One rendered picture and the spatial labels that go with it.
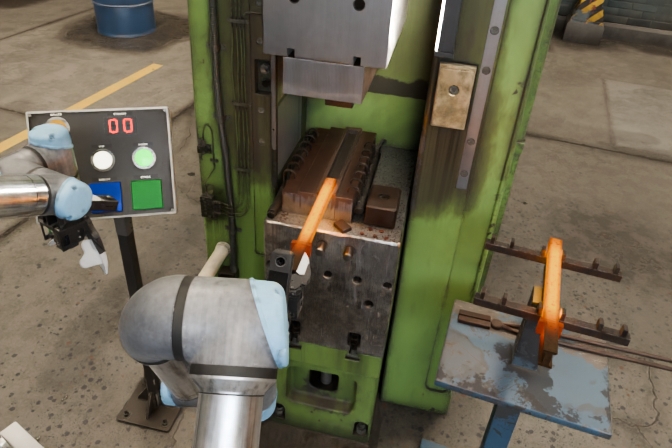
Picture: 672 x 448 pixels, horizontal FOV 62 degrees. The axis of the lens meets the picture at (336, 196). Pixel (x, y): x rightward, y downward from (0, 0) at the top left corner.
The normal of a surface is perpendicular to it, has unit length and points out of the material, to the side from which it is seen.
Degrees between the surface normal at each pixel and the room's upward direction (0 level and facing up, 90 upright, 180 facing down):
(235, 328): 40
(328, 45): 90
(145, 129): 60
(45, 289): 0
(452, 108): 90
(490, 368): 0
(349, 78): 90
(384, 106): 90
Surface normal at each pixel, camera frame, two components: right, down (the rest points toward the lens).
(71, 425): 0.06, -0.84
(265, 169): -0.21, 0.52
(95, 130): 0.22, 0.05
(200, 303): 0.04, -0.55
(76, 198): 0.89, 0.29
